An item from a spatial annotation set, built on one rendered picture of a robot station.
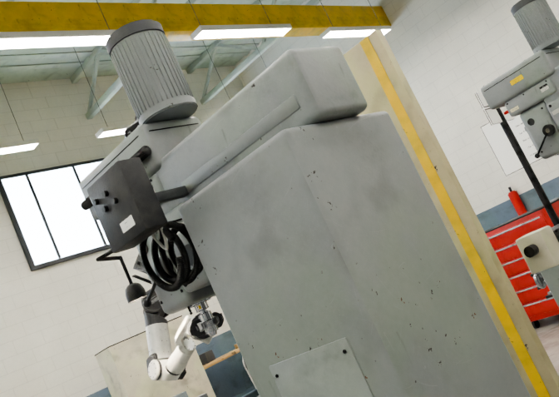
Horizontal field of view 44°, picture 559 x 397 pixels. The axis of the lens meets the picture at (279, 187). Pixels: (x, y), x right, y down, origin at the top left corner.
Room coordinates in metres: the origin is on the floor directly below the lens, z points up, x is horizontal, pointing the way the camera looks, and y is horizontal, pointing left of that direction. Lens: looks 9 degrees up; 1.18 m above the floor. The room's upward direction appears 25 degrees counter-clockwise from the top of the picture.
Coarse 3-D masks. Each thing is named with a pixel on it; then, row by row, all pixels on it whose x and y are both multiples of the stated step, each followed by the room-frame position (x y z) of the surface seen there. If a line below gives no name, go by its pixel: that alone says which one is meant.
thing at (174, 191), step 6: (180, 186) 2.05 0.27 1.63; (156, 192) 1.99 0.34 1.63; (162, 192) 2.00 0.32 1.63; (168, 192) 2.02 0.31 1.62; (174, 192) 2.03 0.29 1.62; (180, 192) 2.05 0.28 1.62; (186, 192) 2.06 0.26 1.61; (162, 198) 2.00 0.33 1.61; (168, 198) 2.01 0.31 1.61; (174, 198) 2.04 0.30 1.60
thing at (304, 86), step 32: (288, 64) 1.69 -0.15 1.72; (320, 64) 1.74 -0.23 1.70; (256, 96) 1.79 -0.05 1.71; (288, 96) 1.72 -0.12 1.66; (320, 96) 1.69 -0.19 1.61; (352, 96) 1.79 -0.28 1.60; (224, 128) 1.90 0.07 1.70; (256, 128) 1.82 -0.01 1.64; (192, 160) 2.02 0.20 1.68; (224, 160) 1.93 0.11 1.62; (192, 192) 2.06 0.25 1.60
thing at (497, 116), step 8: (480, 96) 5.69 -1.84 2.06; (480, 104) 5.68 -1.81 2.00; (488, 112) 5.69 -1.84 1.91; (496, 112) 5.78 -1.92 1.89; (488, 120) 5.68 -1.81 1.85; (496, 120) 5.73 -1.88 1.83; (504, 120) 5.80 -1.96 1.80; (504, 128) 5.81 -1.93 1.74; (512, 136) 5.80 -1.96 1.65; (512, 144) 5.81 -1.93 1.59; (520, 152) 5.80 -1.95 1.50; (520, 160) 5.82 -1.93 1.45; (528, 168) 5.80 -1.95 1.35; (528, 176) 5.82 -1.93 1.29; (536, 176) 5.81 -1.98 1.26; (536, 184) 5.80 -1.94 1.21; (544, 192) 5.81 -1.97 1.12; (544, 200) 5.80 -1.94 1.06; (552, 208) 5.81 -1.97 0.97; (552, 216) 5.80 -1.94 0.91
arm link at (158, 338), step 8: (152, 328) 2.75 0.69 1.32; (160, 328) 2.75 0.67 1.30; (168, 328) 2.80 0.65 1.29; (152, 336) 2.74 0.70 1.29; (160, 336) 2.74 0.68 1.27; (168, 336) 2.77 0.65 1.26; (152, 344) 2.73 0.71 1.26; (160, 344) 2.73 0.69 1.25; (168, 344) 2.75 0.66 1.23; (152, 352) 2.73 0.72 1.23; (160, 352) 2.72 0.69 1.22; (168, 352) 2.74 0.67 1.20; (152, 360) 2.68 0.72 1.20; (152, 368) 2.68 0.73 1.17; (160, 368) 2.66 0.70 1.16; (152, 376) 2.67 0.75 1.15; (160, 376) 2.67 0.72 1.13
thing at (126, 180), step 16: (128, 160) 1.85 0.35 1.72; (112, 176) 1.85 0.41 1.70; (128, 176) 1.83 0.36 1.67; (144, 176) 1.87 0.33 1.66; (96, 192) 1.92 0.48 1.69; (112, 192) 1.87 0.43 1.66; (128, 192) 1.83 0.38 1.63; (144, 192) 1.85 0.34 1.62; (96, 208) 1.95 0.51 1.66; (112, 208) 1.90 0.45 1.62; (128, 208) 1.85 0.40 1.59; (144, 208) 1.84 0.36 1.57; (160, 208) 1.87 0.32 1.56; (112, 224) 1.92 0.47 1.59; (128, 224) 1.87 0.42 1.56; (144, 224) 1.83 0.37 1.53; (160, 224) 1.86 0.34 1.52; (112, 240) 1.94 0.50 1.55; (128, 240) 1.89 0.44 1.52; (144, 240) 1.96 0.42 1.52
